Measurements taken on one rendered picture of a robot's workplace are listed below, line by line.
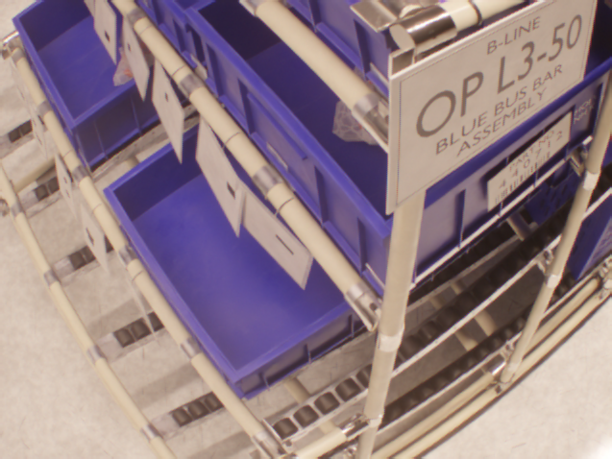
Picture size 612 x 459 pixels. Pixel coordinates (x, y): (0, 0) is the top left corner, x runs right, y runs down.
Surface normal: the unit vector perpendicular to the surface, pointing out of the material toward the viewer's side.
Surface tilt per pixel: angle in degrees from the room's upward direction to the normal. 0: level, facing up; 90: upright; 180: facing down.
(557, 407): 0
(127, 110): 90
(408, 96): 90
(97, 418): 0
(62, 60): 3
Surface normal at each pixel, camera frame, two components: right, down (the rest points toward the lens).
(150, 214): -0.05, -0.44
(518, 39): 0.57, 0.72
